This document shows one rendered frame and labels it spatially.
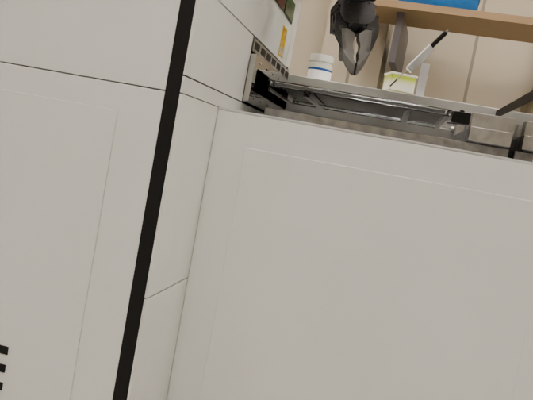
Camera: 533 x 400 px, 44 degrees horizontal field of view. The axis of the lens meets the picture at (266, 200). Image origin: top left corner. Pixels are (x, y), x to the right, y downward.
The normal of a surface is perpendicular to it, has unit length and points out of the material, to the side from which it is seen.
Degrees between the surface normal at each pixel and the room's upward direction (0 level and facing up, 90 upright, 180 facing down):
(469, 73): 90
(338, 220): 90
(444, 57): 90
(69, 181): 90
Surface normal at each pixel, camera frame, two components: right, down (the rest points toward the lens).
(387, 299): -0.18, 0.04
